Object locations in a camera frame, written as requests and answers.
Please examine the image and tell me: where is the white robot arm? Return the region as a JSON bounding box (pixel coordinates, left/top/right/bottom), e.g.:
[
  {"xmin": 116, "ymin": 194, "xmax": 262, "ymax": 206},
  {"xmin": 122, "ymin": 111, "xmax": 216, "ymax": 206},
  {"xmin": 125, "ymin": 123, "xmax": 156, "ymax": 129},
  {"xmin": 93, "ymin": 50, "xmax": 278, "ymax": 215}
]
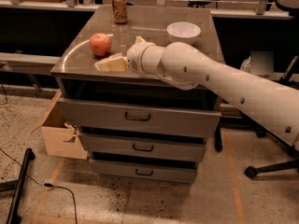
[{"xmin": 94, "ymin": 37, "xmax": 299, "ymax": 145}]

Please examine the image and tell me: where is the black office chair base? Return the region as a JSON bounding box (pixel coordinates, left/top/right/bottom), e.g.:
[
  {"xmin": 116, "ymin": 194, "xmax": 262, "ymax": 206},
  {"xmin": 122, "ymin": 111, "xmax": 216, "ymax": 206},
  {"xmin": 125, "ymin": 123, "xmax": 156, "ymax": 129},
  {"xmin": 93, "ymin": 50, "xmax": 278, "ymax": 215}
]
[{"xmin": 244, "ymin": 123, "xmax": 299, "ymax": 179}]

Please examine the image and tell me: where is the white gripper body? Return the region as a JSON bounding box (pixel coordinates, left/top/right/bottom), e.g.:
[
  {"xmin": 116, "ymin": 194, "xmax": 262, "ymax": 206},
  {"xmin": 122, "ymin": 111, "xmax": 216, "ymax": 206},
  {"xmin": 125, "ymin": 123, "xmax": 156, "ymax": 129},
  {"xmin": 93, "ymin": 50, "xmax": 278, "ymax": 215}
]
[{"xmin": 127, "ymin": 41, "xmax": 164, "ymax": 76}]

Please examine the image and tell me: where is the left clear sanitizer bottle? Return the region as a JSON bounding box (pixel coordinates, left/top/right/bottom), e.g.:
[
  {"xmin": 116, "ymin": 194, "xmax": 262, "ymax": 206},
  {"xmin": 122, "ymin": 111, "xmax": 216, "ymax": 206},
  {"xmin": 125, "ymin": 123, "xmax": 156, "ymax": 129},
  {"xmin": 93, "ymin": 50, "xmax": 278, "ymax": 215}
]
[{"xmin": 240, "ymin": 58, "xmax": 250, "ymax": 73}]

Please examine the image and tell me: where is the black floor cable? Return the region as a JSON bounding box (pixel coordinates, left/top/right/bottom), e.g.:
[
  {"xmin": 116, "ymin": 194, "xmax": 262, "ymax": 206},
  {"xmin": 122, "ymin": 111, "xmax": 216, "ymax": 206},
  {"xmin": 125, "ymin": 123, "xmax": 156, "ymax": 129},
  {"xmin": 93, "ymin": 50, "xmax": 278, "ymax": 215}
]
[{"xmin": 0, "ymin": 147, "xmax": 78, "ymax": 224}]

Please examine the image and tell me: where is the white bowl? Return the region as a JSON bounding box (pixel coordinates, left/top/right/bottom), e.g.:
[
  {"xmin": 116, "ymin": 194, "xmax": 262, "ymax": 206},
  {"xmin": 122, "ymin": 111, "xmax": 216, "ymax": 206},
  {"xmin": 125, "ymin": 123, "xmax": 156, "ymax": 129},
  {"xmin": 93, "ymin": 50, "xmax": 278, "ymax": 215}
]
[{"xmin": 166, "ymin": 21, "xmax": 201, "ymax": 45}]

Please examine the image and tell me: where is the red apple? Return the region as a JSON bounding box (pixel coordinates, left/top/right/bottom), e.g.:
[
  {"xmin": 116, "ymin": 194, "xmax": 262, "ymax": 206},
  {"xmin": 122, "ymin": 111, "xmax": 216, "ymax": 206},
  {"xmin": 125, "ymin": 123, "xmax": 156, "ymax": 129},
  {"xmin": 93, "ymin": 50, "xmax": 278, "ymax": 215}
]
[{"xmin": 89, "ymin": 33, "xmax": 112, "ymax": 56}]

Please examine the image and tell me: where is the brown drink can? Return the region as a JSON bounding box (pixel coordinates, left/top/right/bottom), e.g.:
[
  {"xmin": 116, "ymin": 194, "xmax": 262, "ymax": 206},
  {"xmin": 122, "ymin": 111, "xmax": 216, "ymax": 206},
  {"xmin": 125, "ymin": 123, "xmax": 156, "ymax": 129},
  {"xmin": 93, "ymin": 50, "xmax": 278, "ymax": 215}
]
[{"xmin": 112, "ymin": 0, "xmax": 128, "ymax": 24}]

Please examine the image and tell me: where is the black stand leg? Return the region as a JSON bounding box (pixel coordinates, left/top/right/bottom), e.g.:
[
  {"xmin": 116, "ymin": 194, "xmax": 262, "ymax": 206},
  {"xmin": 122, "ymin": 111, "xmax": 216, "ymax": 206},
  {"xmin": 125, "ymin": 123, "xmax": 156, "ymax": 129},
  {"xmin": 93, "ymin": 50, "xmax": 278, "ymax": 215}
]
[{"xmin": 0, "ymin": 148, "xmax": 35, "ymax": 224}]

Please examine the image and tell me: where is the grey drawer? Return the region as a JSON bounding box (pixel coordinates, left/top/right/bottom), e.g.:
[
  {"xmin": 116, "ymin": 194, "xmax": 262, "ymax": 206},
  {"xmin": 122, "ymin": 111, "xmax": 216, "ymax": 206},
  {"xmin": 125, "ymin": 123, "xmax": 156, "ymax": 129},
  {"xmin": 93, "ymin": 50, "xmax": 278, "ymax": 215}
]
[
  {"xmin": 78, "ymin": 133, "xmax": 206, "ymax": 162},
  {"xmin": 90, "ymin": 159, "xmax": 197, "ymax": 184},
  {"xmin": 59, "ymin": 98, "xmax": 220, "ymax": 138}
]

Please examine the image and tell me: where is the cardboard box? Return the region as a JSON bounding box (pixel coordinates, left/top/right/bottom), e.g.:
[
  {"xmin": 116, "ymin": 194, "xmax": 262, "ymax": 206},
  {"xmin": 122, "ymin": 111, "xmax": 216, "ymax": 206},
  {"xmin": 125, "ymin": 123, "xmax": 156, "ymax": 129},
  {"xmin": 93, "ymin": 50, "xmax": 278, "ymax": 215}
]
[{"xmin": 33, "ymin": 90, "xmax": 88, "ymax": 160}]

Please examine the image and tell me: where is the middle grey drawer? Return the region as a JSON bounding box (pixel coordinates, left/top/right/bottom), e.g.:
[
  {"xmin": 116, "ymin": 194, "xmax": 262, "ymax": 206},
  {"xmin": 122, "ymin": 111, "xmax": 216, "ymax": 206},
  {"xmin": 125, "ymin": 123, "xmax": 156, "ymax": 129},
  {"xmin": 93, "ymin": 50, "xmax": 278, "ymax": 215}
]
[{"xmin": 78, "ymin": 133, "xmax": 206, "ymax": 162}]

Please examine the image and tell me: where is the top grey drawer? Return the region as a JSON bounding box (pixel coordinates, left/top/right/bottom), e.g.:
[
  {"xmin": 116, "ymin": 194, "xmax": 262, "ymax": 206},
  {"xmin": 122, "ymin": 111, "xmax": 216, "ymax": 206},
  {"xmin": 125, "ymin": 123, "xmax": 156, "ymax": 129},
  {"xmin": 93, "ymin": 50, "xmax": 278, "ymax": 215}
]
[{"xmin": 59, "ymin": 98, "xmax": 220, "ymax": 138}]

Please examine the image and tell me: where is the bottom grey drawer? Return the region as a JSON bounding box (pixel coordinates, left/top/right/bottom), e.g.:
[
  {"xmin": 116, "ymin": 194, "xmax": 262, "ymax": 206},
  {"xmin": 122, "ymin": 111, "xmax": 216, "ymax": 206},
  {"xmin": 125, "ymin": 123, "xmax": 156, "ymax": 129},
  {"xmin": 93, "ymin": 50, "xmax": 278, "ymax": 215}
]
[{"xmin": 90, "ymin": 159, "xmax": 197, "ymax": 184}]

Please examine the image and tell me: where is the grey drawer cabinet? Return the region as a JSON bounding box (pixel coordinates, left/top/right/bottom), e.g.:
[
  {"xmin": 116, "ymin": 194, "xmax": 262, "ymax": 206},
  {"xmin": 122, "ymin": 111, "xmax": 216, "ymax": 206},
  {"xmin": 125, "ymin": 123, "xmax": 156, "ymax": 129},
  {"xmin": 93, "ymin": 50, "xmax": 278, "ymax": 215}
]
[{"xmin": 51, "ymin": 6, "xmax": 223, "ymax": 171}]

